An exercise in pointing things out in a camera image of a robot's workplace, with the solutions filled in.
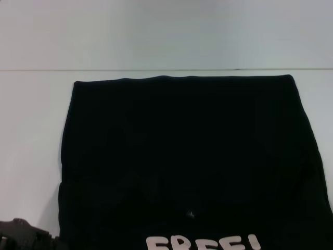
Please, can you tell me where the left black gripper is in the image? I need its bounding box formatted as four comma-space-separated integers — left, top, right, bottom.
0, 217, 69, 250

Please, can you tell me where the black shirt with white print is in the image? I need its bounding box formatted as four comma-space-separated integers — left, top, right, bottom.
57, 74, 333, 250

